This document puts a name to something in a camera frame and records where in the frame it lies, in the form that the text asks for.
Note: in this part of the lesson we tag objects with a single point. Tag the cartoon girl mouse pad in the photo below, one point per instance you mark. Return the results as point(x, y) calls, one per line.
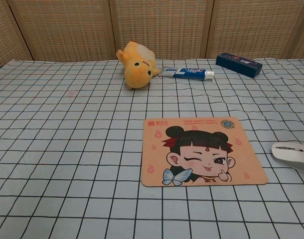
point(201, 152)

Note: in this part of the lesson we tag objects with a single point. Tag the blue white toothpaste tube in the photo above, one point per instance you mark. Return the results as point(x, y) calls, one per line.
point(187, 73)

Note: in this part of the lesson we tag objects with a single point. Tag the white computer mouse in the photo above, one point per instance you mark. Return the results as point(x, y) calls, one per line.
point(290, 155)

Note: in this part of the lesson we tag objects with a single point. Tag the white black checkered tablecloth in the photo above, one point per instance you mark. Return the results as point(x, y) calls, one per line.
point(67, 149)

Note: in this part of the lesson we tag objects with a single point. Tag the yellow plush toy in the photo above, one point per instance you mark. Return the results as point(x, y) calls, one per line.
point(138, 72)

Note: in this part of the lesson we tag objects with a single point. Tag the dark blue rectangular box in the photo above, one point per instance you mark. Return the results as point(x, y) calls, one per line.
point(238, 63)

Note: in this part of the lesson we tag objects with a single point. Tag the woven wooden folding screen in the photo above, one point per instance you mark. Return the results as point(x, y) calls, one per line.
point(67, 27)

